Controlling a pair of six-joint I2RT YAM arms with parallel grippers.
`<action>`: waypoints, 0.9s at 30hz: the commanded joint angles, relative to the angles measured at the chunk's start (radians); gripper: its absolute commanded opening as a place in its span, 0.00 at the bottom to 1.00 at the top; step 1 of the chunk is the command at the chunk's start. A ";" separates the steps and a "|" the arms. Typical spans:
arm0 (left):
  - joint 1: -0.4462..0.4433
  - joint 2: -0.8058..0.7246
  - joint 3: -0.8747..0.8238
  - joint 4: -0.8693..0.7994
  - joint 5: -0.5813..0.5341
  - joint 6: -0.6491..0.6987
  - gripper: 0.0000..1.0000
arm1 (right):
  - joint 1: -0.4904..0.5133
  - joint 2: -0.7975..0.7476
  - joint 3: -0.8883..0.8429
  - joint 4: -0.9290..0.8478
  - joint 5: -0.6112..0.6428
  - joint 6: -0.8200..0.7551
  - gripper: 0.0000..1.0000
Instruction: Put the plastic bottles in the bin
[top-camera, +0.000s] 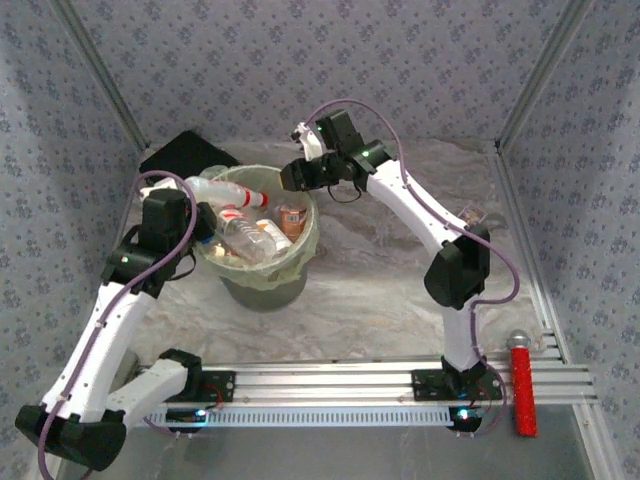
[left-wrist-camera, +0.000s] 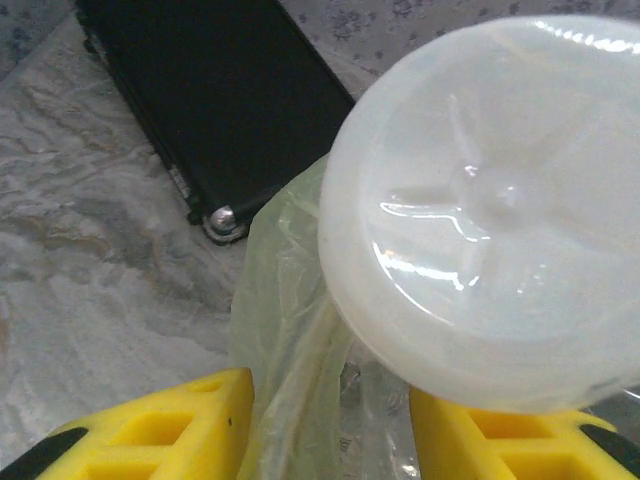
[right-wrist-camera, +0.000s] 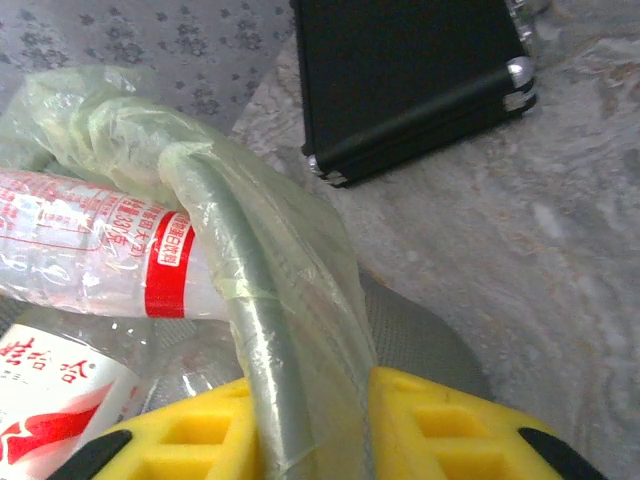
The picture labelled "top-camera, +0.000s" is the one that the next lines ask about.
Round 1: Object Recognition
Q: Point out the clear bottle red label white cap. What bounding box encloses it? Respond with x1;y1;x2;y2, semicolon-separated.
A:
183;174;271;209

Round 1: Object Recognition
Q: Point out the translucent green waste bin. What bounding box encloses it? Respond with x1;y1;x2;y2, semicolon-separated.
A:
191;163;321;294

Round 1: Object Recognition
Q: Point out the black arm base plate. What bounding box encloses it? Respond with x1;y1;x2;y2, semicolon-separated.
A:
149;370;237;404
410;369;504;402

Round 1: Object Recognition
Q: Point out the white bottle orange mark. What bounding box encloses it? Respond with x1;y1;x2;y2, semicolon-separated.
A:
257;217;295;254

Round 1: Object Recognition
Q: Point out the grey plastic bin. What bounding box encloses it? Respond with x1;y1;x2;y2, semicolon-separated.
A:
217;272;309;314

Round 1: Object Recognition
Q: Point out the white slotted cable duct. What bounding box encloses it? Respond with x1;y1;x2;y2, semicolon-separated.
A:
149;405;456;429

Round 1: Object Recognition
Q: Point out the aluminium rail beam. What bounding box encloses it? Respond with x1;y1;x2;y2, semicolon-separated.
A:
107;360;599;405

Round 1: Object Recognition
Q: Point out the aluminium corner post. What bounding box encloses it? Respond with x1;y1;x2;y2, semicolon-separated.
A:
494;0;596;151
52;0;151;151

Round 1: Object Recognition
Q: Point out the clear bottle red label orange cap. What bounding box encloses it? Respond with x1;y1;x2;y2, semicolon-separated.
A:
217;208;279;264

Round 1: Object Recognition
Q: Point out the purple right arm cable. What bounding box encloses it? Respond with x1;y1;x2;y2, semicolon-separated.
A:
303;99;521;440

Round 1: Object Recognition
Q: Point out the small lit controller board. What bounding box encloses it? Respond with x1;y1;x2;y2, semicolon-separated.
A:
448;405;484;432
165;407;209;426

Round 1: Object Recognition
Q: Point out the aluminium side rail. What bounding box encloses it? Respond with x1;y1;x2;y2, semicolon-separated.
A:
492;144;617;480
42;144;150;480

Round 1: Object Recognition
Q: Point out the long brown label bottle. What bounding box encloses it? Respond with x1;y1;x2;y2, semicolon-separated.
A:
277;201;309;242

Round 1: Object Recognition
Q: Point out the small printed card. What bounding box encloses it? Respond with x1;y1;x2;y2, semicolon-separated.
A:
460;203;487;227

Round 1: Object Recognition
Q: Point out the black hard case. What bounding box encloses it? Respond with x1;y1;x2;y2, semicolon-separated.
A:
142;130;241;174

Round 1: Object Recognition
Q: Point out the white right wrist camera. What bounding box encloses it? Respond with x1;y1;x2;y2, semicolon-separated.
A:
291;122;326;161

